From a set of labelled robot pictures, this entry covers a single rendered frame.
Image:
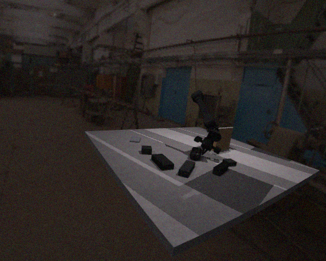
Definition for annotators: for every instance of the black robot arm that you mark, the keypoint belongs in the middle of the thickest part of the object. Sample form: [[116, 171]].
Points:
[[210, 123]]

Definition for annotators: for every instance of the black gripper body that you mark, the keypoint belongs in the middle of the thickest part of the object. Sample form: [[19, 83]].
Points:
[[199, 139]]

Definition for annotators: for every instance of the dark grey controller unit with green rocker switches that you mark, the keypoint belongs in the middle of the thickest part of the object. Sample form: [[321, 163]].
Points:
[[195, 153]]

